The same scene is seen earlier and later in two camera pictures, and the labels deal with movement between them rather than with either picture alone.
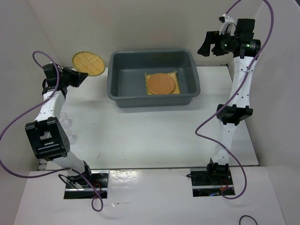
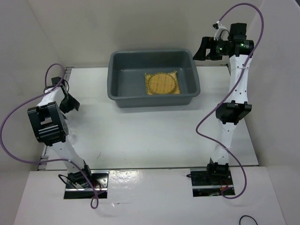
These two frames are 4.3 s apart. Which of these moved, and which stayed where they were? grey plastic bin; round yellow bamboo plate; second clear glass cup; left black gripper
Moved: round yellow bamboo plate; left black gripper
Stayed: second clear glass cup; grey plastic bin
